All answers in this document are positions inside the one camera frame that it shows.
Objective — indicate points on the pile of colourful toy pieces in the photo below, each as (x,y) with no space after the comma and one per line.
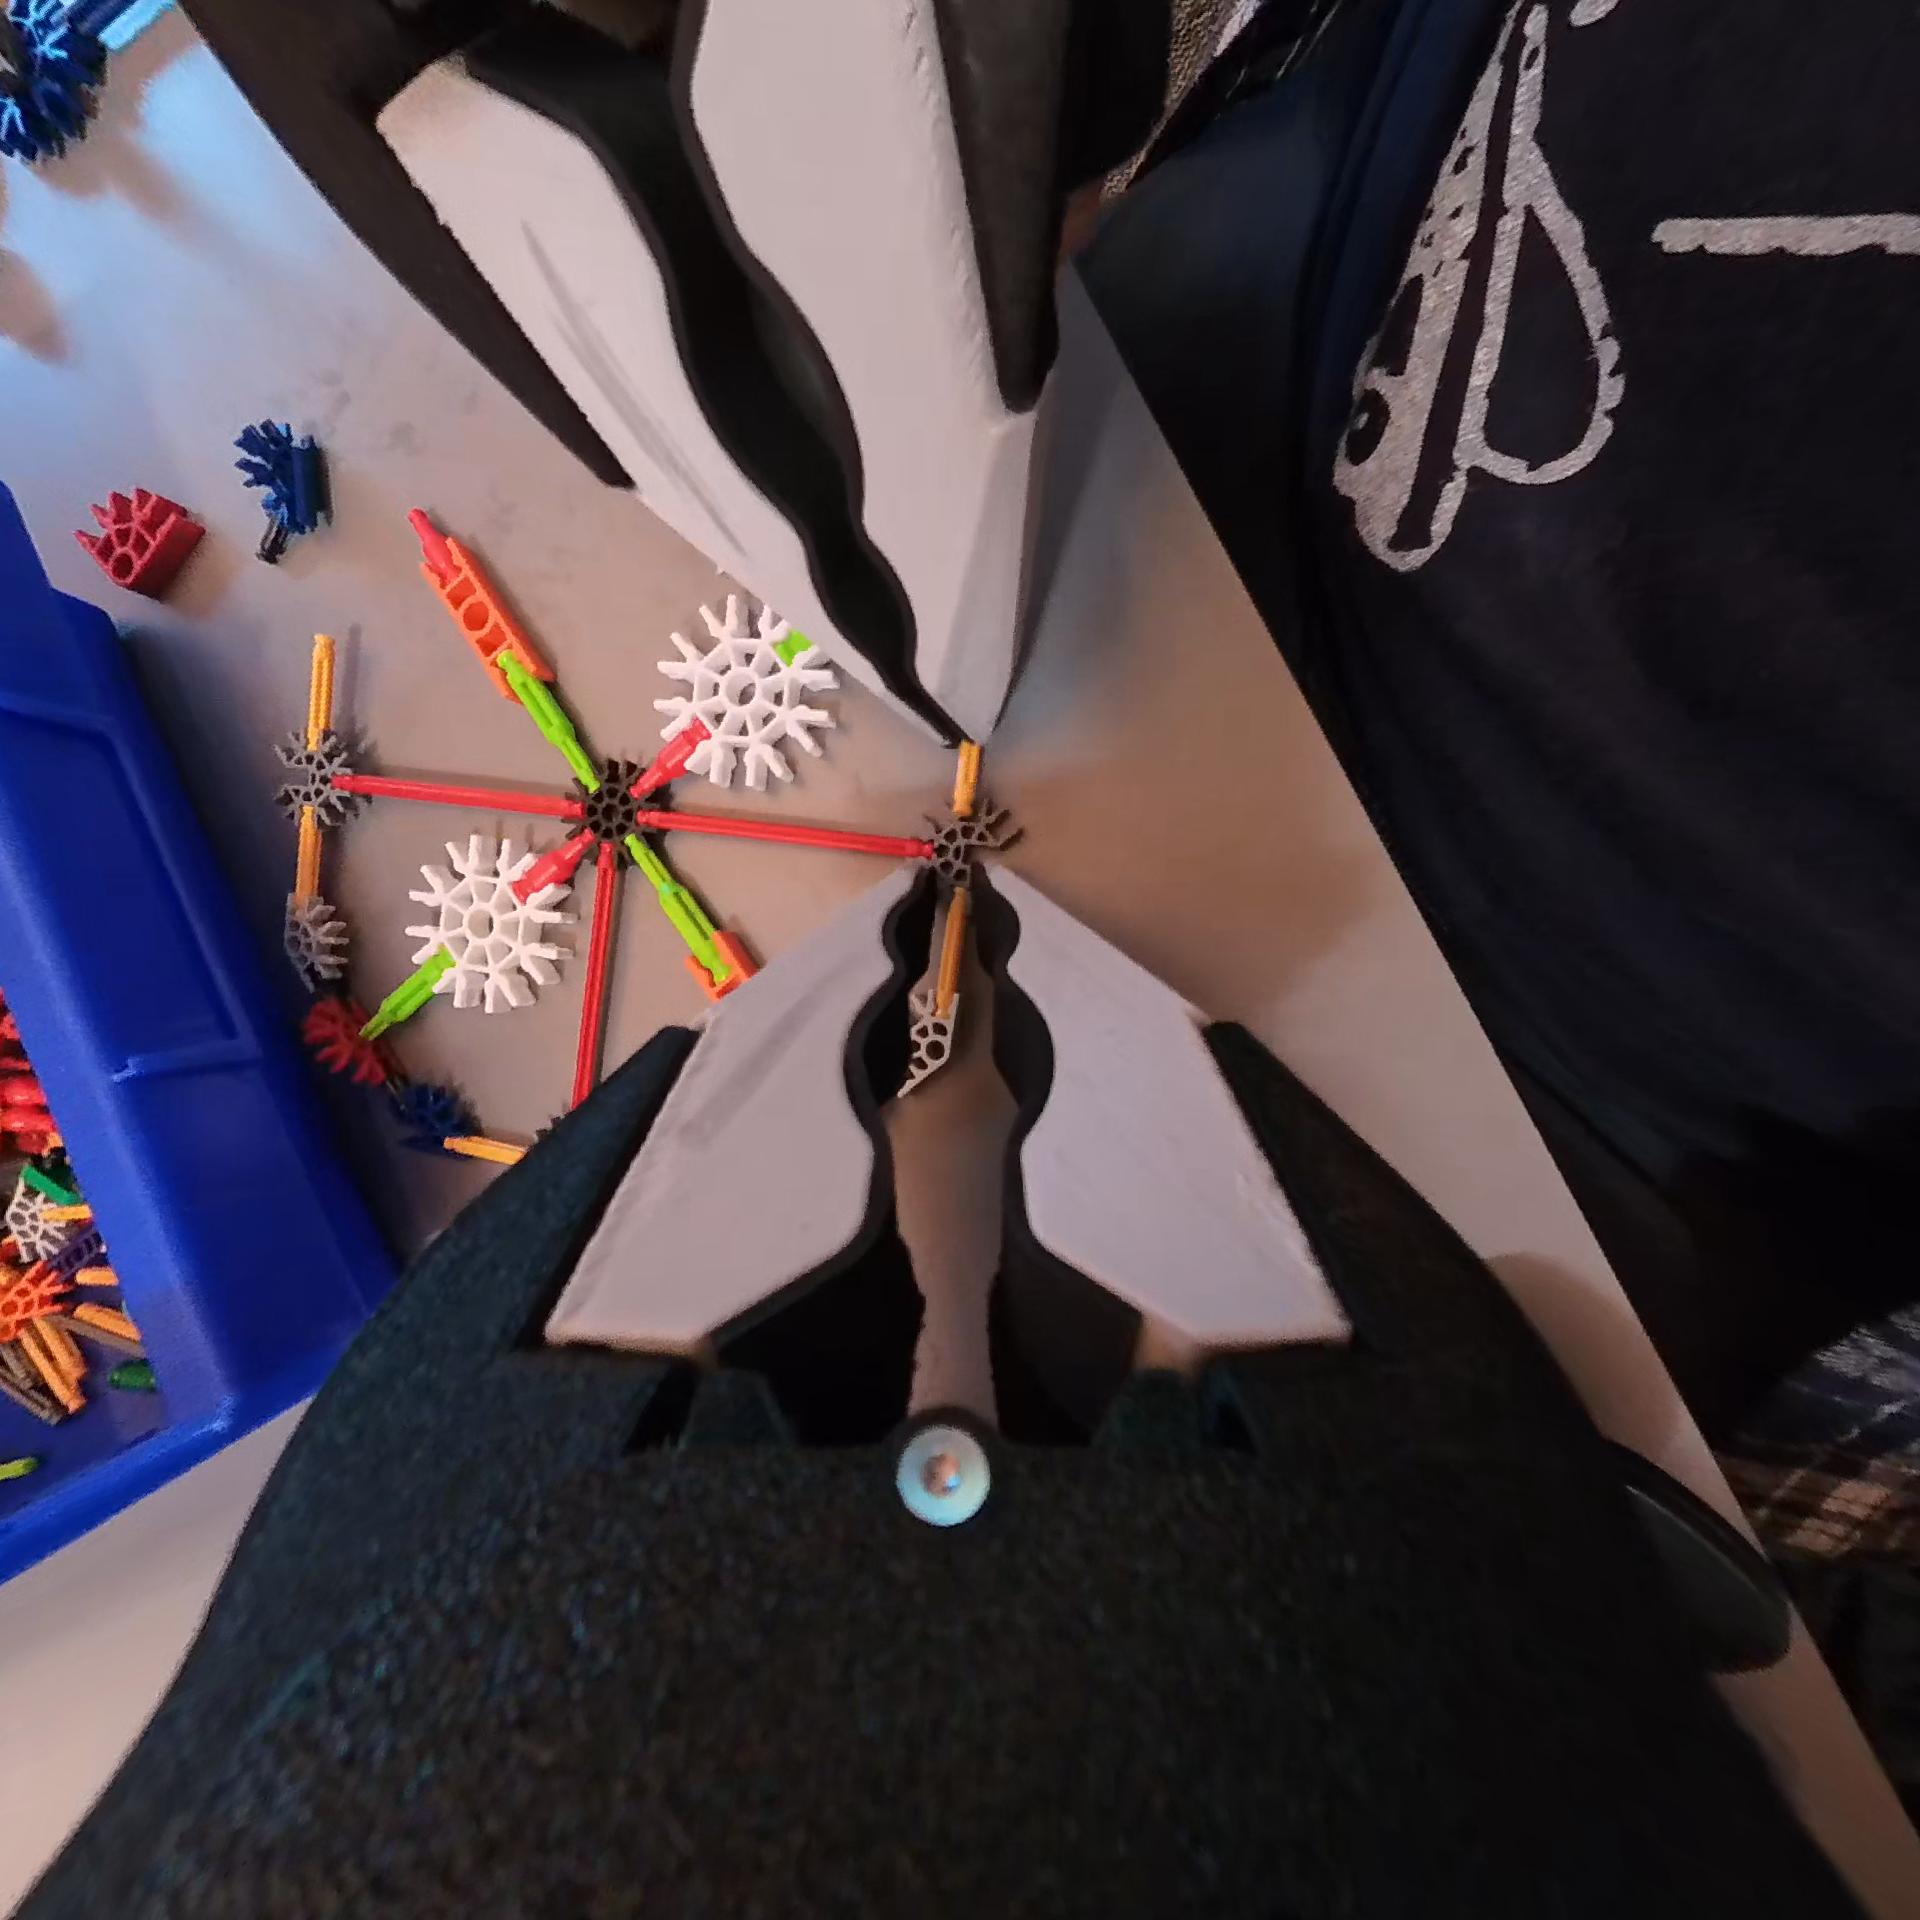
(43,1321)

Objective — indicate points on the red wedge connector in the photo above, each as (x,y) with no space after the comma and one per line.
(141,548)

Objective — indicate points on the blue construction toy car frame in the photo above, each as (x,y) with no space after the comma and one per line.
(43,89)

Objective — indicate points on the blue connector with black rod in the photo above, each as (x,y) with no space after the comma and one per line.
(285,466)

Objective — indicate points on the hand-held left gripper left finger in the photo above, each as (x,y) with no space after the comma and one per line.
(735,1188)

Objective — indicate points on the black rounded armrest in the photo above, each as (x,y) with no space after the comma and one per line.
(1726,1575)

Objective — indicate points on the spoked construction toy wheel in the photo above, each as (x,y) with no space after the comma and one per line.
(612,805)

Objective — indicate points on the person in dark printed shirt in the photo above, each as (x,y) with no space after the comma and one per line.
(1651,750)

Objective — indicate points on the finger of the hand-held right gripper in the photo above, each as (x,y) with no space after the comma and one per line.
(600,345)
(871,227)

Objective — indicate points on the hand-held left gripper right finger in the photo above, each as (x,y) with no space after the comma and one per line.
(1170,1188)

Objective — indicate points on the blue plastic storage bin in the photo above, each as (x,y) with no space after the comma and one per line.
(153,898)

